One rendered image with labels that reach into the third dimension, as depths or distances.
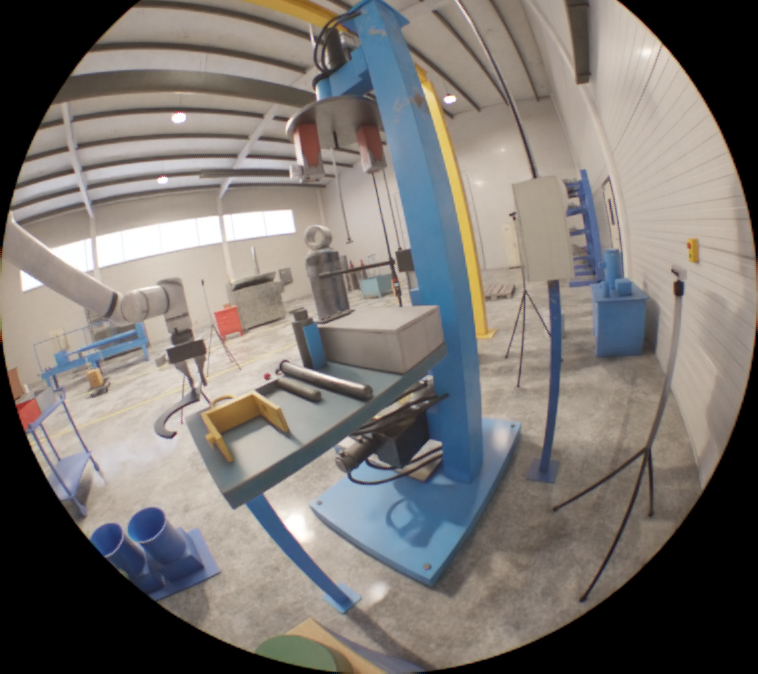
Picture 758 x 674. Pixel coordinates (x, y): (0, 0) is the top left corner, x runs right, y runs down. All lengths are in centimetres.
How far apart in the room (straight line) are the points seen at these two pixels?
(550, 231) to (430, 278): 52
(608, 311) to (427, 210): 233
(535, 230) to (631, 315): 210
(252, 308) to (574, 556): 914
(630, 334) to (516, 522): 216
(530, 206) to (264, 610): 214
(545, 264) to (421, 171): 61
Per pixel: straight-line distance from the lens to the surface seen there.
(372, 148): 159
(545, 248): 111
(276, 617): 159
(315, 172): 140
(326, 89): 171
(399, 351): 70
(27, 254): 83
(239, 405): 70
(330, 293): 160
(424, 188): 107
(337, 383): 69
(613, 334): 307
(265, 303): 928
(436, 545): 141
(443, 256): 104
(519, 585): 146
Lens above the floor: 137
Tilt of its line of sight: 8 degrees down
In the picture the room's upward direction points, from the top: 11 degrees counter-clockwise
